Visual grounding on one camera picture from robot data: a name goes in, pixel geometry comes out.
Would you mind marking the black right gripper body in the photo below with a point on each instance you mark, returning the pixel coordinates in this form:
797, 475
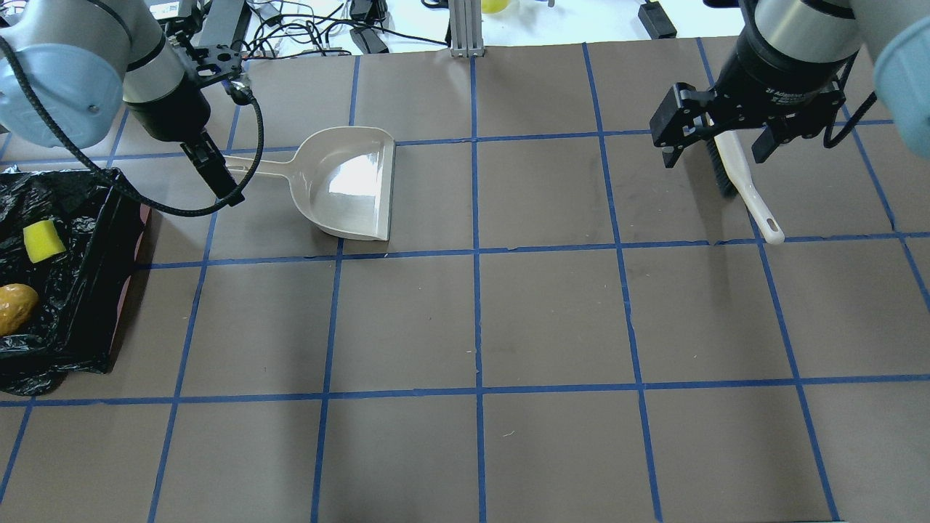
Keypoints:
777, 75

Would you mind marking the beige plastic dustpan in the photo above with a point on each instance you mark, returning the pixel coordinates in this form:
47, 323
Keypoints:
341, 179

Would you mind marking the brown plastic potato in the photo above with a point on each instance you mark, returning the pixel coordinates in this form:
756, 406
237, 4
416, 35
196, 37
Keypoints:
18, 302

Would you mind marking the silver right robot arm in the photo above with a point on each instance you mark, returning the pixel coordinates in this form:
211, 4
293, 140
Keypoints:
894, 32

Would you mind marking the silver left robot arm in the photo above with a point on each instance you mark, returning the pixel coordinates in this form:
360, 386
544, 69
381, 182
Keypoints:
86, 59

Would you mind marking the aluminium frame post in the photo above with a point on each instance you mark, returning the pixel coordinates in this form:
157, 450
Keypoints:
465, 29

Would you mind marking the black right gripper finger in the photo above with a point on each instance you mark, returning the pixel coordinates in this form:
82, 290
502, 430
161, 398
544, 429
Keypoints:
681, 120
775, 134

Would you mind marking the yellow green sponge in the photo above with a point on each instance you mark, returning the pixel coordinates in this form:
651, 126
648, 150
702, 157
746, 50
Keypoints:
42, 241

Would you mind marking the black trash bag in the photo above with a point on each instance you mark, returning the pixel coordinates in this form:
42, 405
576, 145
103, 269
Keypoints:
80, 291

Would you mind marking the beige hand brush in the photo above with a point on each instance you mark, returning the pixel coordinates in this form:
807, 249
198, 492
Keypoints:
738, 173

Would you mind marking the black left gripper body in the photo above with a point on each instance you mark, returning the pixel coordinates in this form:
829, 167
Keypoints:
169, 114

